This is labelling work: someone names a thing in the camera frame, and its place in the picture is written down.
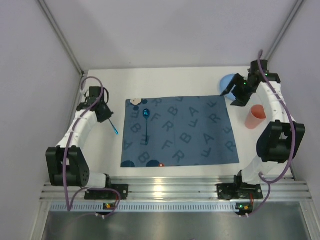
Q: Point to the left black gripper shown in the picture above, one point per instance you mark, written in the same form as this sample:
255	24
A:
105	113

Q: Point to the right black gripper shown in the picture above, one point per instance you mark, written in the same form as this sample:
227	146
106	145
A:
240	88

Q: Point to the blue metal fork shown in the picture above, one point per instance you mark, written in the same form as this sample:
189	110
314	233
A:
113	127

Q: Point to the orange plastic cup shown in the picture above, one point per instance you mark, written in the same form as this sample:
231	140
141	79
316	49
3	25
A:
255	117

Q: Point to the blue metal spoon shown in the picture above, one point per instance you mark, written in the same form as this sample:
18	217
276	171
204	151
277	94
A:
146	115

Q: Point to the blue letter-print placemat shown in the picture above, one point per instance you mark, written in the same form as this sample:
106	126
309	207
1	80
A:
183	131

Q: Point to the blue plastic plate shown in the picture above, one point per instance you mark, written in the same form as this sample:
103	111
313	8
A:
223	84

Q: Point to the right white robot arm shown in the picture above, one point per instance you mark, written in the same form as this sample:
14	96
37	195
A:
278	144

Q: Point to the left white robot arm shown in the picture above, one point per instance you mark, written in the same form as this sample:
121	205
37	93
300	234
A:
70	149

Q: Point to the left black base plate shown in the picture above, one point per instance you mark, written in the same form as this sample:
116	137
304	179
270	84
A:
115	192

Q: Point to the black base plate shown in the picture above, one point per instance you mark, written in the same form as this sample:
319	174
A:
231	191
115	192

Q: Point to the aluminium mounting rail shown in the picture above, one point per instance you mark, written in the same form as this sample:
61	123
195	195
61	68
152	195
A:
202	189

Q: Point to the perforated cable duct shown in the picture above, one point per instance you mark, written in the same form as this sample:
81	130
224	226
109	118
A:
168	207

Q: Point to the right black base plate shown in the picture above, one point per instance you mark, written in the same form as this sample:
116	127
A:
231	191

